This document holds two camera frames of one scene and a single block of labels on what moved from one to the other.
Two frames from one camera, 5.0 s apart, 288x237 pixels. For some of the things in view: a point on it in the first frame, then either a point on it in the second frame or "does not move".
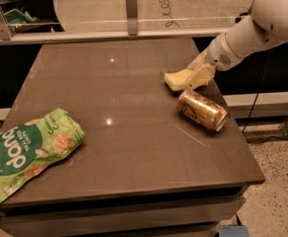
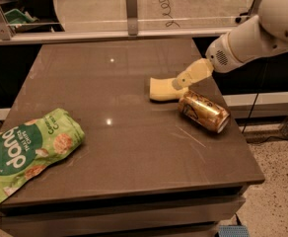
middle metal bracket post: (132, 12) does not move
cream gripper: (219, 56) -> (218, 58)
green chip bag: (17, 153) does not move
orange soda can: (202, 110) does not move
